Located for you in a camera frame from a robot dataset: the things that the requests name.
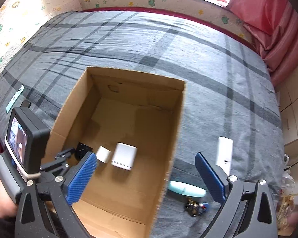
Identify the person's left forearm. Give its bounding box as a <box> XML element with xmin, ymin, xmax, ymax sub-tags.
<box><xmin>0</xmin><ymin>178</ymin><xmax>20</xmax><ymax>220</ymax></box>

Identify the metal keychain with keys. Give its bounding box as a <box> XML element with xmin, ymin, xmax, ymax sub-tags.
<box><xmin>184</xmin><ymin>197</ymin><xmax>210</xmax><ymax>217</ymax></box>

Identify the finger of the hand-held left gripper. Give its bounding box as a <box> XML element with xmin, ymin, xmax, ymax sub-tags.
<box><xmin>39</xmin><ymin>157</ymin><xmax>70</xmax><ymax>180</ymax></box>
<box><xmin>55</xmin><ymin>148</ymin><xmax>75</xmax><ymax>159</ymax></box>

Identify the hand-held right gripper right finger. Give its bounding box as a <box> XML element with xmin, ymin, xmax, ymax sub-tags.
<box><xmin>194</xmin><ymin>152</ymin><xmax>279</xmax><ymax>238</ymax></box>

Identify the grey plaid bed sheet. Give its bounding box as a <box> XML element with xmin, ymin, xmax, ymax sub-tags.
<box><xmin>0</xmin><ymin>10</ymin><xmax>285</xmax><ymax>238</ymax></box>

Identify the small white cube adapter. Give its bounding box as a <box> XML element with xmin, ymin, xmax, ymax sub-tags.
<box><xmin>96</xmin><ymin>146</ymin><xmax>113</xmax><ymax>164</ymax></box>

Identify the mint green smartphone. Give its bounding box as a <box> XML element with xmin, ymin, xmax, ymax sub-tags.
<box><xmin>5</xmin><ymin>84</ymin><xmax>25</xmax><ymax>114</ymax></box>

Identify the white charger plug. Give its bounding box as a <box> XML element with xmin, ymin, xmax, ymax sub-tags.
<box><xmin>111</xmin><ymin>142</ymin><xmax>137</xmax><ymax>171</ymax></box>

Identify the wooden shelf with clutter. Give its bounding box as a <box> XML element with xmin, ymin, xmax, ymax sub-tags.
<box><xmin>276</xmin><ymin>193</ymin><xmax>296</xmax><ymax>230</ymax></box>

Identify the cardboard box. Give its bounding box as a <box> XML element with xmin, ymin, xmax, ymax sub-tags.
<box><xmin>41</xmin><ymin>66</ymin><xmax>185</xmax><ymax>238</ymax></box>

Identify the cream wardrobe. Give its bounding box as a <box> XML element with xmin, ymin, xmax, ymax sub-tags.
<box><xmin>276</xmin><ymin>62</ymin><xmax>298</xmax><ymax>154</ymax></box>

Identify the red mattress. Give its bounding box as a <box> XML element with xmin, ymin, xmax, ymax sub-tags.
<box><xmin>81</xmin><ymin>7</ymin><xmax>257</xmax><ymax>51</ymax></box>

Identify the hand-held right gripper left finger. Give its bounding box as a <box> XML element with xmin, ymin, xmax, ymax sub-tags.
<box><xmin>15</xmin><ymin>151</ymin><xmax>98</xmax><ymax>238</ymax></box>

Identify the teal cosmetic tube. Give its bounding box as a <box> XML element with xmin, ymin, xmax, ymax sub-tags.
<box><xmin>168</xmin><ymin>180</ymin><xmax>207</xmax><ymax>198</ymax></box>

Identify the black round speaker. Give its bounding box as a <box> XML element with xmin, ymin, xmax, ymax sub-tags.
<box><xmin>75</xmin><ymin>142</ymin><xmax>93</xmax><ymax>161</ymax></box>

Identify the white remote control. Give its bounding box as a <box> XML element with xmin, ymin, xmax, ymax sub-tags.
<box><xmin>216</xmin><ymin>136</ymin><xmax>233</xmax><ymax>175</ymax></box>

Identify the pink curtain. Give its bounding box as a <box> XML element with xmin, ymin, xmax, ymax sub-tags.
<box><xmin>228</xmin><ymin>0</ymin><xmax>298</xmax><ymax>87</ymax></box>

